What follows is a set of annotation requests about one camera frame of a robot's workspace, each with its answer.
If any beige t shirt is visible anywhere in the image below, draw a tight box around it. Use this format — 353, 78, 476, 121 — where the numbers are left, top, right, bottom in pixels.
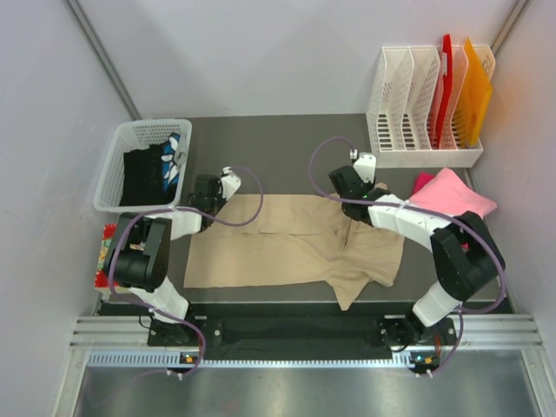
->
184, 195, 404, 311

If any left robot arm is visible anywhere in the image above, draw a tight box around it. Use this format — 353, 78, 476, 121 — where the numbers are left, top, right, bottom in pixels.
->
103, 170, 241, 347

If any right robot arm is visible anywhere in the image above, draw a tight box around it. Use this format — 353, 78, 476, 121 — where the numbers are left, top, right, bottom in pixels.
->
328, 165, 506, 344

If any blue white t shirt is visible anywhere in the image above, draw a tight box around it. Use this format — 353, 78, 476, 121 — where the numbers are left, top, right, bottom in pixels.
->
161, 133, 181, 192

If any black t shirt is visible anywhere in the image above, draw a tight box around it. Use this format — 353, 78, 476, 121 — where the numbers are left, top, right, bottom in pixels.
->
120, 144, 177, 207

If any light pink folded cloth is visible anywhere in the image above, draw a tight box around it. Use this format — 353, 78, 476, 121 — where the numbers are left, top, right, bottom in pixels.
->
409, 168, 498, 218

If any white plastic basket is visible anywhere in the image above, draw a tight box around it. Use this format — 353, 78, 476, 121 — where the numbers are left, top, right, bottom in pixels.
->
93, 118, 193, 213

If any white file organizer rack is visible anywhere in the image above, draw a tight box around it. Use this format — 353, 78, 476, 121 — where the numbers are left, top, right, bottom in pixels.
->
366, 46, 483, 169

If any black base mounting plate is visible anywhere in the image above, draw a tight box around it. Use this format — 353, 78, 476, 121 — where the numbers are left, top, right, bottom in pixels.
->
146, 313, 458, 351

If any orange folder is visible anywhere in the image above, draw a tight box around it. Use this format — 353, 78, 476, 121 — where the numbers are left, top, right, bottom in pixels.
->
453, 37, 493, 149

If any red folder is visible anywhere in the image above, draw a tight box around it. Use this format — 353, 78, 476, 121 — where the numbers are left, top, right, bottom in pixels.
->
434, 34, 453, 149

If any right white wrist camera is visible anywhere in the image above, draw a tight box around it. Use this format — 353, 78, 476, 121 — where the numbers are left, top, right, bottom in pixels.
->
349, 149, 377, 185

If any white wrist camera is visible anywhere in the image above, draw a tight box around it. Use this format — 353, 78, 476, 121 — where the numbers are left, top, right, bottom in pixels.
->
349, 149, 377, 185
220, 167, 242, 201

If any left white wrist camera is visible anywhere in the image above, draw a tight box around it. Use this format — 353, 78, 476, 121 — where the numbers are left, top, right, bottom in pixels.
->
220, 167, 242, 201

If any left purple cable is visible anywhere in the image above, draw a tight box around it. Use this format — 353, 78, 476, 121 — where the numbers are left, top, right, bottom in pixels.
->
108, 164, 265, 379

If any purple cable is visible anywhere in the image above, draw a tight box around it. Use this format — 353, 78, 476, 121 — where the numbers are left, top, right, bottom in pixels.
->
108, 164, 265, 379
308, 136, 508, 378

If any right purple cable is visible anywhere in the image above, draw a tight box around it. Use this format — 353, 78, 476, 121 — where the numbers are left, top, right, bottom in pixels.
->
308, 136, 508, 378

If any white slotted cable duct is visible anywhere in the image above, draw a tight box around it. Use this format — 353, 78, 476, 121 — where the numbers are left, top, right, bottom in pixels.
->
87, 350, 433, 369

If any aluminium frame rail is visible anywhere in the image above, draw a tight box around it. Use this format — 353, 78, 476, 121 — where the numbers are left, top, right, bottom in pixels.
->
70, 314, 544, 350

